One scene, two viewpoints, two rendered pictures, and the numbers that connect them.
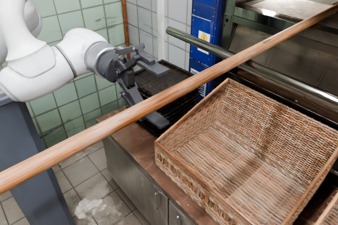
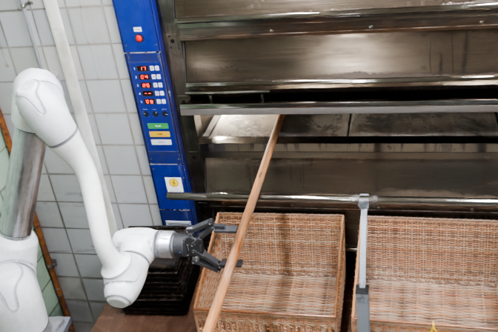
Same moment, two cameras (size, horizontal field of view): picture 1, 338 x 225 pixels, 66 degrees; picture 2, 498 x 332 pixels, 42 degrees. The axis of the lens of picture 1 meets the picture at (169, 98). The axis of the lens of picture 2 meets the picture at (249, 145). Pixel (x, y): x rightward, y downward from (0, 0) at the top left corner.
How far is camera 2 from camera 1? 1.61 m
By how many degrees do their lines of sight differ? 29
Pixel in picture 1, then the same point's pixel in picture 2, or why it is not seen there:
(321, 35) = (287, 147)
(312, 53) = (285, 161)
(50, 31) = not seen: outside the picture
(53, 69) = (141, 268)
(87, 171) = not seen: outside the picture
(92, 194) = not seen: outside the picture
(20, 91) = (133, 294)
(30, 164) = (218, 303)
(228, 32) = (199, 167)
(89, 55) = (159, 245)
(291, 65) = (274, 176)
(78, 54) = (148, 249)
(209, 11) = (172, 155)
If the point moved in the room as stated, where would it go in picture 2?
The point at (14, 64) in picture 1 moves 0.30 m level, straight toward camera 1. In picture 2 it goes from (122, 276) to (214, 290)
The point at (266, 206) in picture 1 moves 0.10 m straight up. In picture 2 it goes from (317, 308) to (315, 289)
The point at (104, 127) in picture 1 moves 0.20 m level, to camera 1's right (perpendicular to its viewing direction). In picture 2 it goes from (228, 273) to (281, 243)
